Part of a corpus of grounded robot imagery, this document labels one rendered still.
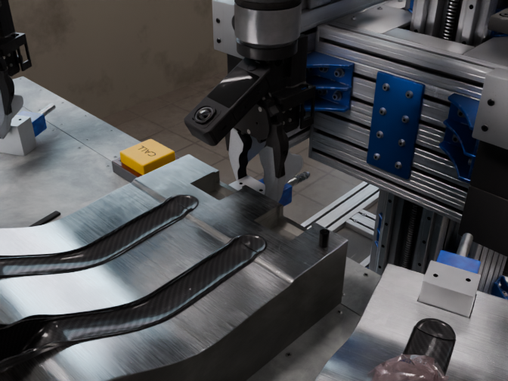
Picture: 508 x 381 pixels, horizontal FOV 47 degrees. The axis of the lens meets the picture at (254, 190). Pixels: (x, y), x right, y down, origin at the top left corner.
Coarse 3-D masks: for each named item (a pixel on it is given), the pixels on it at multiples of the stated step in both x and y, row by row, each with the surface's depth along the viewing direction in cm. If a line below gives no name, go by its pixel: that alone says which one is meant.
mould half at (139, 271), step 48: (144, 192) 70; (192, 192) 69; (240, 192) 69; (0, 240) 58; (48, 240) 62; (144, 240) 62; (192, 240) 62; (288, 240) 61; (336, 240) 61; (0, 288) 50; (48, 288) 52; (96, 288) 55; (144, 288) 56; (240, 288) 56; (288, 288) 56; (336, 288) 64; (144, 336) 50; (192, 336) 51; (240, 336) 53; (288, 336) 60
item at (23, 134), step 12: (48, 108) 102; (12, 120) 93; (24, 120) 93; (36, 120) 97; (12, 132) 92; (24, 132) 93; (36, 132) 97; (0, 144) 94; (12, 144) 94; (24, 144) 94; (36, 144) 97
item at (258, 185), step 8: (248, 176) 79; (296, 176) 83; (304, 176) 84; (232, 184) 77; (240, 184) 77; (248, 184) 77; (256, 184) 77; (264, 184) 77; (288, 184) 80; (264, 192) 76; (288, 192) 79; (280, 200) 79; (288, 200) 80
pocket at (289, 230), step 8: (280, 208) 67; (264, 216) 66; (272, 216) 67; (280, 216) 68; (264, 224) 66; (272, 224) 68; (280, 224) 68; (288, 224) 67; (296, 224) 66; (280, 232) 67; (288, 232) 67; (296, 232) 66
